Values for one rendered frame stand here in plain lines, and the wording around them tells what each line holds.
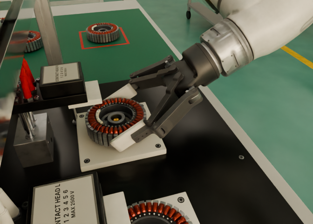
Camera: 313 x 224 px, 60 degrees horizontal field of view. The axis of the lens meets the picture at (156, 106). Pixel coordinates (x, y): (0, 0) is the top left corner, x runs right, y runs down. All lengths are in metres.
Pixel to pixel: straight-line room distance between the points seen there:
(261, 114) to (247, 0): 1.50
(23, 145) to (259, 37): 0.42
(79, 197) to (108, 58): 0.64
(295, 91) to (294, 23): 1.81
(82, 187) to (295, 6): 0.41
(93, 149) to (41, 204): 0.24
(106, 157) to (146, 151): 0.07
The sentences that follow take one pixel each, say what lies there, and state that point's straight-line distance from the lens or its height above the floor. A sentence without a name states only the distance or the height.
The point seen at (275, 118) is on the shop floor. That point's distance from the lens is 1.95.
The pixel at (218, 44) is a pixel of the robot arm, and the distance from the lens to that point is 0.46.
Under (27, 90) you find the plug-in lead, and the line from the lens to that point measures 0.43.
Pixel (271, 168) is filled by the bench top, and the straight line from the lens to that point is 0.54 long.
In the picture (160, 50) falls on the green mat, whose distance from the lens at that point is 0.89.
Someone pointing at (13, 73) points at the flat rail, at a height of 1.02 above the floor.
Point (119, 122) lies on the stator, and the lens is 0.50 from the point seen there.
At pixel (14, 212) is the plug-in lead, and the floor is 0.91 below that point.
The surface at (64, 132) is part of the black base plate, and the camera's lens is 0.57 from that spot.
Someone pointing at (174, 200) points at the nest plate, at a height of 0.78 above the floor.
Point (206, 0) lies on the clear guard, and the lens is 0.40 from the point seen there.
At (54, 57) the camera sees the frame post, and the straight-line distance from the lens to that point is 0.64.
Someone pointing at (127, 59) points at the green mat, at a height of 0.75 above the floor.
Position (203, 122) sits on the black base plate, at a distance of 0.57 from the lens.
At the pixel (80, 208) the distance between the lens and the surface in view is 0.26.
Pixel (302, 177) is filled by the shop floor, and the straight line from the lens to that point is 1.63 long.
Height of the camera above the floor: 1.13
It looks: 37 degrees down
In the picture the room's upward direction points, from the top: straight up
